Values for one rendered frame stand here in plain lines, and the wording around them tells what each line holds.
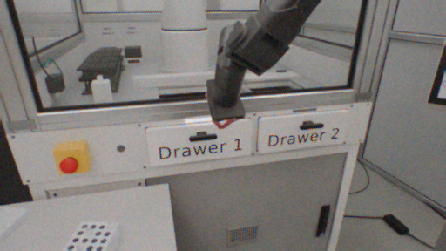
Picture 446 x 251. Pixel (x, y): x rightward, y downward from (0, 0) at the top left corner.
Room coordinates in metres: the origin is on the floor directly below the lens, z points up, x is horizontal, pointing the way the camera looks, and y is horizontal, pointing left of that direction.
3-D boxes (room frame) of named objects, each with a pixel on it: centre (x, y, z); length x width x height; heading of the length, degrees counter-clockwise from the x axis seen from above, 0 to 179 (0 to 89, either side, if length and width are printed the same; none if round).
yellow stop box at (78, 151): (0.62, 0.38, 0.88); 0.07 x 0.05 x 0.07; 104
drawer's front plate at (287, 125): (0.79, -0.25, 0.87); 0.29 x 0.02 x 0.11; 104
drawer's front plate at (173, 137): (0.71, 0.06, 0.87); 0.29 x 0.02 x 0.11; 104
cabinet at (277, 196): (1.19, 0.12, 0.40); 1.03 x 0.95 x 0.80; 104
